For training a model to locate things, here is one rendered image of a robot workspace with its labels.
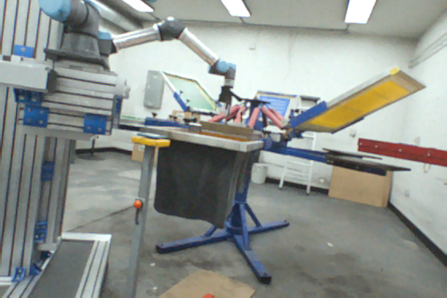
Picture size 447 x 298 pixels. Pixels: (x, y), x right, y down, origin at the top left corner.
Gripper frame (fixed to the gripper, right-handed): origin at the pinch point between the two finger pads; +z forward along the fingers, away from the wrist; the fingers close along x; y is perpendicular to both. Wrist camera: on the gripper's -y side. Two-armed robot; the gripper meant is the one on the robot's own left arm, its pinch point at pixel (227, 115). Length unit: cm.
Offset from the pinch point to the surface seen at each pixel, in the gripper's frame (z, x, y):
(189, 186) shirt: 41, 51, 2
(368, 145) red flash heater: 7, -3, -92
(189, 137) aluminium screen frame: 14, 61, 1
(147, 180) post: 35, 80, 11
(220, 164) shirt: 26, 51, -14
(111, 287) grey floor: 111, 48, 44
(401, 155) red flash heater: 10, 6, -109
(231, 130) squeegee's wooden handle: 9.6, 2.2, -5.0
